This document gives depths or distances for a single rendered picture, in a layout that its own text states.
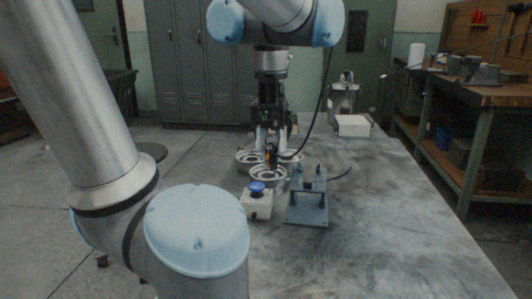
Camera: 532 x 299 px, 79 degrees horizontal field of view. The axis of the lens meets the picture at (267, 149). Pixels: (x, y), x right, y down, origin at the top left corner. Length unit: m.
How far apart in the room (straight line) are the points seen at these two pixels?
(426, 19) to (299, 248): 3.77
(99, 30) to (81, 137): 4.45
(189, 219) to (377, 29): 3.52
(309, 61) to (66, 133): 3.78
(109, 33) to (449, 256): 4.49
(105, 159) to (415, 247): 0.59
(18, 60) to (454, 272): 0.71
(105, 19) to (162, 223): 4.47
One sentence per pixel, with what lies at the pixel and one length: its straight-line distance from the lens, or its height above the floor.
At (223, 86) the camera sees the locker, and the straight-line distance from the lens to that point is 3.74.
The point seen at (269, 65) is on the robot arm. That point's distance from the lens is 0.66.
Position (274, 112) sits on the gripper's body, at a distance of 0.67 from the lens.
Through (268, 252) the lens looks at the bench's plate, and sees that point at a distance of 0.67.
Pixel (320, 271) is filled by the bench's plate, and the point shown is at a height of 0.80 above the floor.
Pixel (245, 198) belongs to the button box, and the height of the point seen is 0.85.
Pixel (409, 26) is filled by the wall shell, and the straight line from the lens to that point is 4.21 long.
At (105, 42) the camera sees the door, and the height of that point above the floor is 0.98.
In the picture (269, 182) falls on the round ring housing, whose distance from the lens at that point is 0.85.
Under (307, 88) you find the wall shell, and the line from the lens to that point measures 4.12.
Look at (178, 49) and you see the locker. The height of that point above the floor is 0.95.
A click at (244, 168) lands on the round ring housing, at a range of 0.97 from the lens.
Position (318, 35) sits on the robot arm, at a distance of 0.50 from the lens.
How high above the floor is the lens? 1.23
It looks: 22 degrees down
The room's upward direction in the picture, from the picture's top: straight up
